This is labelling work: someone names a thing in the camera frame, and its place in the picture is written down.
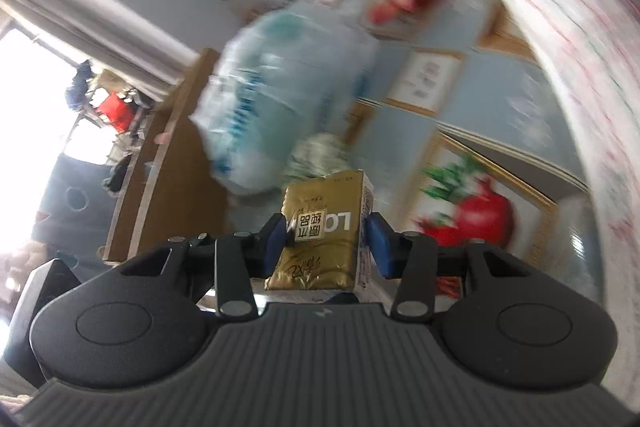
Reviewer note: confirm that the blue dotted curtain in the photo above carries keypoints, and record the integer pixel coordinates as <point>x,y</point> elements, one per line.
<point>75,215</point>

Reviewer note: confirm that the green floral scrunchie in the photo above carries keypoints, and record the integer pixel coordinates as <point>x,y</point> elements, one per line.
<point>318,156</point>

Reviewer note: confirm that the brown cardboard box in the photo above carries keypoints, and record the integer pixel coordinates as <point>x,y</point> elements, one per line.
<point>168,190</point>

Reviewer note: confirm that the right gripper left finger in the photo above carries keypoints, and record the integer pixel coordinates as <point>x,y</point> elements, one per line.
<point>240,257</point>

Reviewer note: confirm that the gold tissue pack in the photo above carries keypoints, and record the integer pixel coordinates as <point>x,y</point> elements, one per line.
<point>325,251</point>

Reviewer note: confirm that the white FamilyMart plastic bag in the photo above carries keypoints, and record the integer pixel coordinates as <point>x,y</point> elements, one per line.
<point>289,74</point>

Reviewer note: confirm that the red plastic bag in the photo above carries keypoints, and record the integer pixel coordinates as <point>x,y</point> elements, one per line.
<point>117,112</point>

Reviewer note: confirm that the grey window curtain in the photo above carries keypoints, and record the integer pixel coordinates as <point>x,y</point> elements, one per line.
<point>114,35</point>

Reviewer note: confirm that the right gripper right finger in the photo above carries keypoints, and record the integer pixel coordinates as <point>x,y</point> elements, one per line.
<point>410,257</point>

